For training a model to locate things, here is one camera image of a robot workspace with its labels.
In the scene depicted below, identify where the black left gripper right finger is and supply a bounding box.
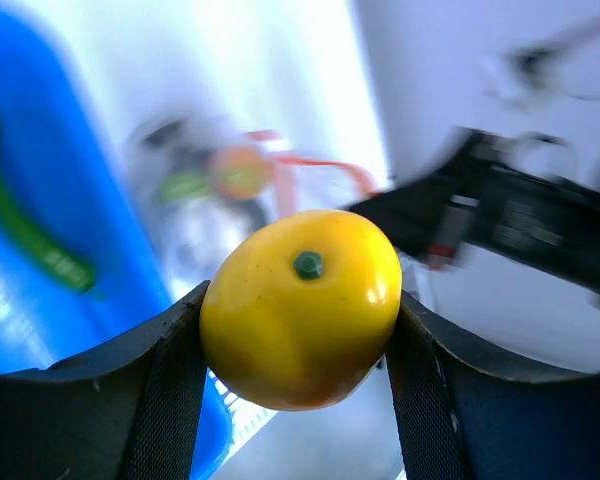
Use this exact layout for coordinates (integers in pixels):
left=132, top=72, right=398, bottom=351
left=386, top=294, right=600, bottom=479

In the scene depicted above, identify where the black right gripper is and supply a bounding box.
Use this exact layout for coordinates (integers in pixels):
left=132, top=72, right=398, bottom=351
left=347, top=128, right=600, bottom=298

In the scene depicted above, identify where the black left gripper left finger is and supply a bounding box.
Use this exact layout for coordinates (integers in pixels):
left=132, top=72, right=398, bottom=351
left=0, top=282, right=209, bottom=479

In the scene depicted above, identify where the green chili pepper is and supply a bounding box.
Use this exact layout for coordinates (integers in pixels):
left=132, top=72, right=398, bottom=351
left=0, top=169, right=108, bottom=302

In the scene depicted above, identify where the yellow orange mango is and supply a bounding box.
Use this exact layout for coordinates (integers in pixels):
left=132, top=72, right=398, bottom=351
left=200, top=210, right=402, bottom=411

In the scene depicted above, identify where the clear zip top bag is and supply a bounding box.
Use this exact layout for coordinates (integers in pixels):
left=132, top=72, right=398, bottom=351
left=125, top=112, right=378, bottom=299

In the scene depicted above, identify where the white green cabbage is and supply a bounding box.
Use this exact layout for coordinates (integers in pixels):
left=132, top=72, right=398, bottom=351
left=152, top=172, right=212, bottom=205

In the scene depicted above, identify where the red orange mango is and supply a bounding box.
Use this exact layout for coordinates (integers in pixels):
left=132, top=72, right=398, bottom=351
left=211, top=144, right=272, bottom=200

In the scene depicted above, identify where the blue plastic tray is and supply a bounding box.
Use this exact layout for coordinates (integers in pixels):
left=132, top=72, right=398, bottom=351
left=0, top=8, right=231, bottom=479

